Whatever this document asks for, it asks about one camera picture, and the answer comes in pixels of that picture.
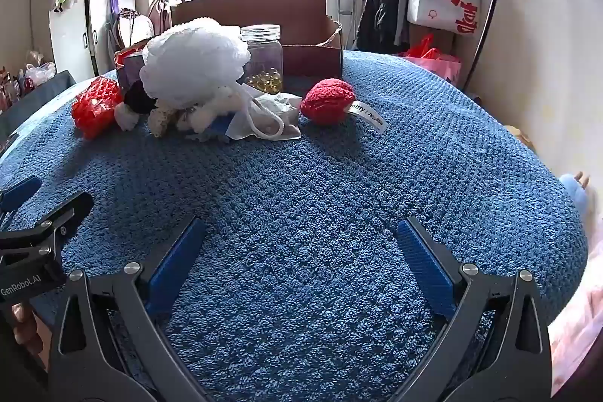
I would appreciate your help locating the red plastic bag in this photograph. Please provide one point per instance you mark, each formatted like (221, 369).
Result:
(421, 49)

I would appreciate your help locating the red mesh sponge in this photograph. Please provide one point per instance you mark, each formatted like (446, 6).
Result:
(94, 105)

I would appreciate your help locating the white bunny plush scrunchie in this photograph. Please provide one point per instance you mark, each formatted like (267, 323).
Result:
(221, 100)

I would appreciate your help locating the black and white fluffy scrunchie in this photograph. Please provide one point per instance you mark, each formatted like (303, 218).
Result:
(136, 98)

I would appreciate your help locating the pink bag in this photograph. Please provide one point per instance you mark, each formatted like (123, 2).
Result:
(438, 67)

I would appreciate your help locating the person's left hand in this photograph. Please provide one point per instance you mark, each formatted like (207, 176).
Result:
(26, 326)

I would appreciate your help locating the clear plastic bag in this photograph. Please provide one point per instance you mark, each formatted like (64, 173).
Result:
(40, 71)

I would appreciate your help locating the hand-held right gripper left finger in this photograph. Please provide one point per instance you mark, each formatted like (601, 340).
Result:
(176, 260)

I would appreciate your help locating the white mesh bath pouf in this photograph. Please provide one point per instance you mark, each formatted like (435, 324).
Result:
(193, 58)

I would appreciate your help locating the cream lace scrunchie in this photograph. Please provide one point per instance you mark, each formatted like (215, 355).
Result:
(162, 119)

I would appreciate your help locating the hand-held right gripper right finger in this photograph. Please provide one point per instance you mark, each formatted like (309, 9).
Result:
(424, 260)

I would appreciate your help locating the dark box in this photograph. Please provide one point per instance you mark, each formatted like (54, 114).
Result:
(129, 67)

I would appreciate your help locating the white wardrobe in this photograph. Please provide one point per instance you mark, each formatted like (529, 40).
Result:
(70, 34)

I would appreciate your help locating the chair with white cover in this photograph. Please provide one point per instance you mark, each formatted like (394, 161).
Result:
(136, 30)

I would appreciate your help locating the blue knitted blanket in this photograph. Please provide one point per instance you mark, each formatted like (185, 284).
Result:
(301, 176)

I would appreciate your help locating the red knitted plush ball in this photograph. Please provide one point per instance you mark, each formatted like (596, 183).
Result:
(325, 100)

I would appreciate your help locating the light blue plush toy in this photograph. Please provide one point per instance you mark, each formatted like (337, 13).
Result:
(577, 195)

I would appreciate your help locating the brown cardboard box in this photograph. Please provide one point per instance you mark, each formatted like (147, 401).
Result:
(264, 9)

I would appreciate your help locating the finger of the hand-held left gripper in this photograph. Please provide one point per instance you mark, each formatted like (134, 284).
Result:
(70, 209)
(21, 190)

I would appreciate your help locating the clear jar with yellow capsules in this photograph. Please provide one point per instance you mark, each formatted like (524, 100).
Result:
(264, 53)

